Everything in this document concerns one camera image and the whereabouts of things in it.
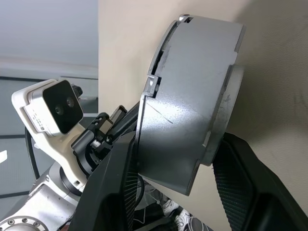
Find grey copper-wound motor stator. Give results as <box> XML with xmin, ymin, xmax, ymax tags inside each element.
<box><xmin>135</xmin><ymin>14</ymin><xmax>247</xmax><ymax>196</ymax></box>

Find white patterned shoe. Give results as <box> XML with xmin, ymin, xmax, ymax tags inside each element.
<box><xmin>162</xmin><ymin>198</ymin><xmax>205</xmax><ymax>231</ymax></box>

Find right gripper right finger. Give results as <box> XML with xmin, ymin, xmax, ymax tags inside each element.
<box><xmin>211</xmin><ymin>131</ymin><xmax>308</xmax><ymax>231</ymax></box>

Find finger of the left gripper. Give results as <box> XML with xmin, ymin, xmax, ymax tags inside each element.
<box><xmin>112</xmin><ymin>101</ymin><xmax>141</xmax><ymax>138</ymax></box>

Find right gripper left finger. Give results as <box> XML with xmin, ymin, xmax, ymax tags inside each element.
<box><xmin>69</xmin><ymin>131</ymin><xmax>141</xmax><ymax>231</ymax></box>

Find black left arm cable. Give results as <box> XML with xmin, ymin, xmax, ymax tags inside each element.
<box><xmin>25</xmin><ymin>127</ymin><xmax>41</xmax><ymax>181</ymax></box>

